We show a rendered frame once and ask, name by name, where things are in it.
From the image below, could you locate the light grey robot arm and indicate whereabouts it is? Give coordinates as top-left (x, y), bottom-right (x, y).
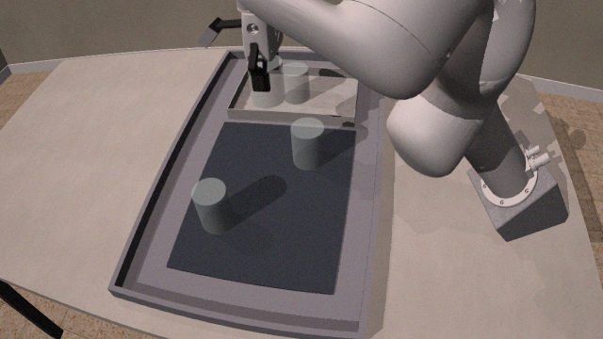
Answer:
top-left (236, 0), bottom-right (550, 208)

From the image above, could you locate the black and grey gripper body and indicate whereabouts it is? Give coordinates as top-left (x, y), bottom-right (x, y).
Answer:
top-left (237, 8), bottom-right (283, 62)

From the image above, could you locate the clear glass jar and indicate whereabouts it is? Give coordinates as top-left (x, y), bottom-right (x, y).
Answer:
top-left (290, 118), bottom-right (325, 170)
top-left (283, 62), bottom-right (310, 105)
top-left (247, 55), bottom-right (285, 108)
top-left (191, 178), bottom-right (235, 234)

